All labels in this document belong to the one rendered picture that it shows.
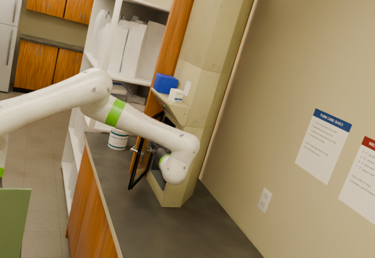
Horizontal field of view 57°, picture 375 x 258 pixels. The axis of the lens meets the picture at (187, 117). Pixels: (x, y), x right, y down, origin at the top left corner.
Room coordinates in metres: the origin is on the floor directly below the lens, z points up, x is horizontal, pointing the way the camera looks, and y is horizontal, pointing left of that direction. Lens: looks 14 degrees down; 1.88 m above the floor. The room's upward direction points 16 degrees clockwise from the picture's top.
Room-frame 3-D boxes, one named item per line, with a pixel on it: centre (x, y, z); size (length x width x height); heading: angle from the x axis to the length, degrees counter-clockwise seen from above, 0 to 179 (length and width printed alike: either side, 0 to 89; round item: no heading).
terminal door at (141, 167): (1.80, 0.17, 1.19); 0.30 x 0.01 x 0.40; 172
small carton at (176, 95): (1.72, 0.09, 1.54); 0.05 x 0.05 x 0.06; 43
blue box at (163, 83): (1.88, 0.17, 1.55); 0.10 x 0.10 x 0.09; 27
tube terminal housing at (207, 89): (1.87, -0.04, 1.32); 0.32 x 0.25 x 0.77; 27
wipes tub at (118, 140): (2.32, 0.43, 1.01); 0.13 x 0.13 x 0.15
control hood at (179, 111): (1.79, 0.12, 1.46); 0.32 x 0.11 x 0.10; 27
